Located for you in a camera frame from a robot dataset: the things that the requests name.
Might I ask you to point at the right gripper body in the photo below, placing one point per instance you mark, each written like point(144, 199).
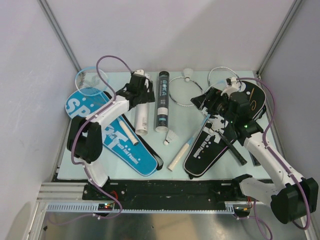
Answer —
point(220, 104)

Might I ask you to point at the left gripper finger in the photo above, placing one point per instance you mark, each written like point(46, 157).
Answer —
point(142, 99)
point(148, 89)

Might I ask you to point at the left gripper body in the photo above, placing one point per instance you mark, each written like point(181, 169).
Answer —
point(142, 91)

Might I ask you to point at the white shuttlecock tube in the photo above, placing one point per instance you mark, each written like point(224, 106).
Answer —
point(141, 119)

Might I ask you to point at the black shuttlecock tube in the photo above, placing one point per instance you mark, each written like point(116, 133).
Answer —
point(162, 109)

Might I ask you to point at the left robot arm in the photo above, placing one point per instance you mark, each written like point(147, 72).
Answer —
point(104, 125)

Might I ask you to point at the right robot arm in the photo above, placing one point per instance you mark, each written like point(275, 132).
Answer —
point(290, 196)

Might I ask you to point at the white racket centre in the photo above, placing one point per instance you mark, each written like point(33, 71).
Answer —
point(181, 91)

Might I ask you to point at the white racket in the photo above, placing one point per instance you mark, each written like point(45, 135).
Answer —
point(217, 79)
point(181, 91)

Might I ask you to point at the black racket cover gold script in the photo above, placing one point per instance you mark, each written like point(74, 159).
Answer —
point(256, 98)

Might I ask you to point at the white racket right rear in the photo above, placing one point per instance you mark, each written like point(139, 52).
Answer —
point(217, 79)

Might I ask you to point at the shuttlecock at back right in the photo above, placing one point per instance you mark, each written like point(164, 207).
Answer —
point(187, 72)

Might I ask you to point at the light green table mat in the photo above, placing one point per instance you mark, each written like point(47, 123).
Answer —
point(184, 121)

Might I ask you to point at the black racket cover front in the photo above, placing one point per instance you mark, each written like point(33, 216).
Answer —
point(208, 147)

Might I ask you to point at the shuttlecock at table centre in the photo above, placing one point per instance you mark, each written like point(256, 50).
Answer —
point(170, 137)

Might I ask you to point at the blue racket cover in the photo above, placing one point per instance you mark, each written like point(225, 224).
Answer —
point(122, 148)

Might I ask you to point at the light blue racket left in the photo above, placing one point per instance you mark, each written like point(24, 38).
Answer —
point(89, 82)

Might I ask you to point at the light blue racket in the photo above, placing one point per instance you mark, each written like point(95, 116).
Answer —
point(89, 82)
point(186, 146)

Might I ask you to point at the light blue racket right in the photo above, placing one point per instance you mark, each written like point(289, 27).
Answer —
point(186, 146)

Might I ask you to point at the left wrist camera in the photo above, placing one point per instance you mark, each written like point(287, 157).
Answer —
point(139, 72)

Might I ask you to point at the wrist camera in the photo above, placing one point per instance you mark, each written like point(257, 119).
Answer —
point(232, 85)
point(139, 72)

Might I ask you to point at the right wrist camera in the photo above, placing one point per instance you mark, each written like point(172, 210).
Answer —
point(232, 85)

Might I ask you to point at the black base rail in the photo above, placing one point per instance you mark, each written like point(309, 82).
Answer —
point(147, 196)

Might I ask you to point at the right aluminium frame post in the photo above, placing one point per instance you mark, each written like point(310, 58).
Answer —
point(289, 18)

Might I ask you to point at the aluminium frame post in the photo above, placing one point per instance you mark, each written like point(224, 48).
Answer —
point(289, 18)
point(58, 31)

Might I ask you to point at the left aluminium frame post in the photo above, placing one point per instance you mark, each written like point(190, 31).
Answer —
point(58, 31)

